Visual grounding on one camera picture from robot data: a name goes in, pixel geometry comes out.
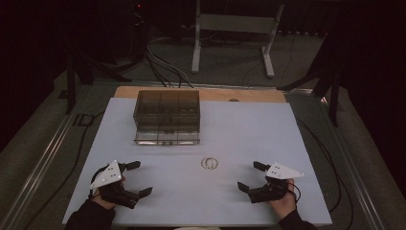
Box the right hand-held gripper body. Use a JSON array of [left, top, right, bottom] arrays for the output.
[[248, 161, 305, 204]]

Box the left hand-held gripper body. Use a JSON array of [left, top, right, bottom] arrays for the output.
[[89, 160, 141, 210]]

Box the clear plastic drawer box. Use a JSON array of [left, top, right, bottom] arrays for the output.
[[132, 89, 202, 147]]

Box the person's left hand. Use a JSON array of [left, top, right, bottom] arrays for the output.
[[91, 174, 127, 211]]

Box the person's right hand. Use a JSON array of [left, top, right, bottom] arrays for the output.
[[267, 178, 298, 221]]

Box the white table board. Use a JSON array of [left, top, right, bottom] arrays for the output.
[[61, 97, 333, 227]]

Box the black tripod stand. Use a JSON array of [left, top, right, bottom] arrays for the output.
[[60, 44, 132, 115], [277, 28, 344, 127]]

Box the white metal stand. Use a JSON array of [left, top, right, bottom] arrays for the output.
[[191, 0, 285, 80]]

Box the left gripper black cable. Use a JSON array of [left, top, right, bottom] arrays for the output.
[[89, 164, 110, 199]]

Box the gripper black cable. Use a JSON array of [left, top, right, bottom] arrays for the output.
[[286, 181, 303, 205], [89, 164, 110, 199]]

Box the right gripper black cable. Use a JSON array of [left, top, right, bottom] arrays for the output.
[[286, 181, 303, 205]]

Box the black floor cable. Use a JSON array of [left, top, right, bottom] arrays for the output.
[[23, 109, 106, 230], [296, 118, 354, 230]]

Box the aluminium floor rail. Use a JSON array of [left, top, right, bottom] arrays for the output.
[[0, 85, 94, 230], [314, 92, 387, 230]]

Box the bundle of floor cables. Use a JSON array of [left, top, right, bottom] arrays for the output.
[[140, 36, 195, 89]]

